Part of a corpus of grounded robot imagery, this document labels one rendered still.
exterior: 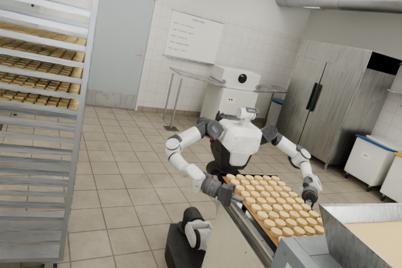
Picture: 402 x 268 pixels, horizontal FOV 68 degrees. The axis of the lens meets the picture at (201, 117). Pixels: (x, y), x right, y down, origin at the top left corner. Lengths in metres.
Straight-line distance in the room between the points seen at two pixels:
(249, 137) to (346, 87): 3.59
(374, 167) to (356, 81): 1.33
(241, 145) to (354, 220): 0.92
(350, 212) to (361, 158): 4.27
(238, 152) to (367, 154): 3.65
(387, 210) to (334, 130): 4.13
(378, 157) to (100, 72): 4.71
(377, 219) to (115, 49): 4.95
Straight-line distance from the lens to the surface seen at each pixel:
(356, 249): 1.00
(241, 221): 1.64
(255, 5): 6.59
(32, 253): 2.38
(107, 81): 5.68
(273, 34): 6.95
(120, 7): 5.54
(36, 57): 1.79
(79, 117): 1.82
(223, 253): 1.81
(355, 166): 5.46
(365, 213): 1.21
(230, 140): 1.85
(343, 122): 5.32
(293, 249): 1.05
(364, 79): 5.33
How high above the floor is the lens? 1.74
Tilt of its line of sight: 16 degrees down
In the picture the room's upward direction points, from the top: 14 degrees clockwise
